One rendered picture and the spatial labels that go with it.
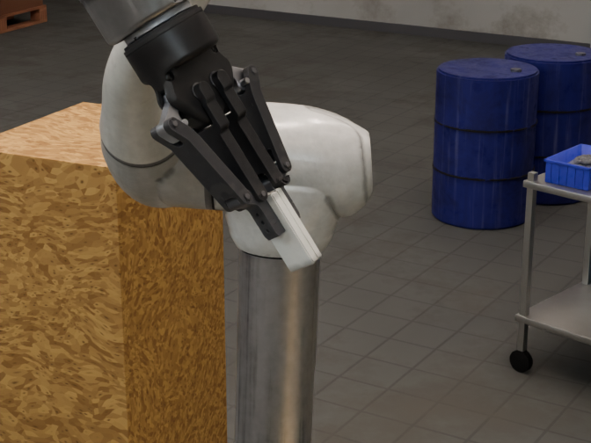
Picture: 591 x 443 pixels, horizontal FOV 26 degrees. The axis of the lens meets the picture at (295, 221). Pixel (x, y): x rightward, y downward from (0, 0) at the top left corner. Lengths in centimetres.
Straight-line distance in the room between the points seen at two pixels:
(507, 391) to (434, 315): 72
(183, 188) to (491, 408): 313
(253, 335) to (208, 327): 181
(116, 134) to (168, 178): 11
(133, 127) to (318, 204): 25
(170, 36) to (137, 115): 36
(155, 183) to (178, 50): 50
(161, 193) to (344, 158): 22
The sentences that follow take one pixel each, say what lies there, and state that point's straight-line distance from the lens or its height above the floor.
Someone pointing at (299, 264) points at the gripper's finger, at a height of 167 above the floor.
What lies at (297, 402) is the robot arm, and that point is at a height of 132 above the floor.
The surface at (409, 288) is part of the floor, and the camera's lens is 555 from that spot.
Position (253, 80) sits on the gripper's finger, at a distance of 111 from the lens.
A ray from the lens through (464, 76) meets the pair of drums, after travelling 615.
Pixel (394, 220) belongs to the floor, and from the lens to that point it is 641.
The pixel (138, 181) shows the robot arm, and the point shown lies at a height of 162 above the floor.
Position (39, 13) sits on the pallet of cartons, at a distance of 1201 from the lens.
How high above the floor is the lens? 206
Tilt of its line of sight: 19 degrees down
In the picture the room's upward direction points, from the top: straight up
